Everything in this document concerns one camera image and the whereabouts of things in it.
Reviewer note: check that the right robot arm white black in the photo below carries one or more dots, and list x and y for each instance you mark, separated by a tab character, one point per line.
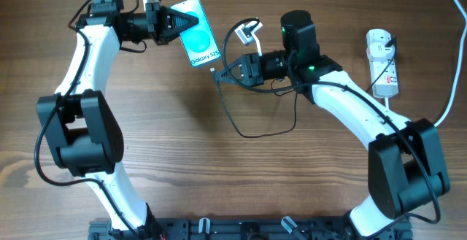
406	165

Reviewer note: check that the blue screen smartphone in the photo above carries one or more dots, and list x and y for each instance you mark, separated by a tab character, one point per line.
198	41

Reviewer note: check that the white power strip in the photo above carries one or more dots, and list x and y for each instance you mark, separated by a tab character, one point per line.
384	81

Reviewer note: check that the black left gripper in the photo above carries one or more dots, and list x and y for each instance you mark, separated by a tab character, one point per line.
160	19

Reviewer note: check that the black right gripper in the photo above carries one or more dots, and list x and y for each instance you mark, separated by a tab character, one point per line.
249	78

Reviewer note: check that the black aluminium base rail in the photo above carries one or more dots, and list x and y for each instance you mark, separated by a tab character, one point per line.
255	229

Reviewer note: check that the white charger adapter plug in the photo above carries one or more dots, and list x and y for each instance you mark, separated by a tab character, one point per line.
378	51

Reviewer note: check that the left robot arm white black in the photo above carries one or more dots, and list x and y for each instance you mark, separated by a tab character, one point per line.
76	122

